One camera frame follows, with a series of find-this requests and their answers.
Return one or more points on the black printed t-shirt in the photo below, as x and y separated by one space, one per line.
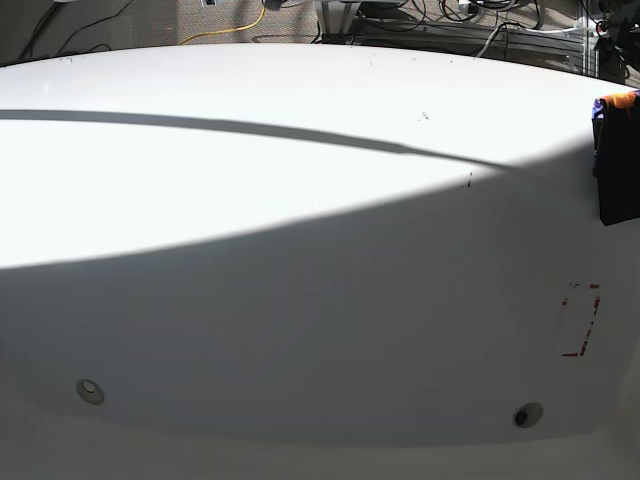
615 122

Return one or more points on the right table grommet hole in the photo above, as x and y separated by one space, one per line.
527 415

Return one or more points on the red tape rectangle marking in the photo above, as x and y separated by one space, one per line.
578 313

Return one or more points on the left table grommet hole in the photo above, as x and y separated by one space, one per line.
90 392

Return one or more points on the table grommet hole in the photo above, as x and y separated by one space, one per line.
90 392
527 415

